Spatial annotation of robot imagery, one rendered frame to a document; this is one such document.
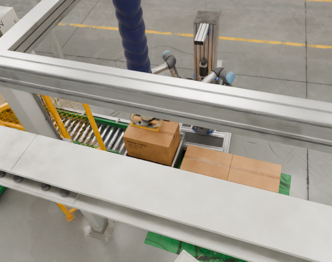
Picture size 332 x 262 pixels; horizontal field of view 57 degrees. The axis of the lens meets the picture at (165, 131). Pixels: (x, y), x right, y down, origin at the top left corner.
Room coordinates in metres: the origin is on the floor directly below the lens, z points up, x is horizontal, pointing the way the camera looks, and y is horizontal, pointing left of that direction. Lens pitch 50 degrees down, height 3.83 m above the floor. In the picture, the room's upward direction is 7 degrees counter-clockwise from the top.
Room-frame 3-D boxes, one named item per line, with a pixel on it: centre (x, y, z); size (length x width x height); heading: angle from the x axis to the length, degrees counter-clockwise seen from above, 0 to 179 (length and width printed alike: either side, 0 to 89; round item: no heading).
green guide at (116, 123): (3.16, 1.16, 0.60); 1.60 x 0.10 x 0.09; 66
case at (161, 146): (2.44, 0.18, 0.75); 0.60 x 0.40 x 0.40; 65
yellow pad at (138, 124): (2.34, 0.22, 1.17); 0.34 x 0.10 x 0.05; 65
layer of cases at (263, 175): (1.74, -0.62, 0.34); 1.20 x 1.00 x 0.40; 66
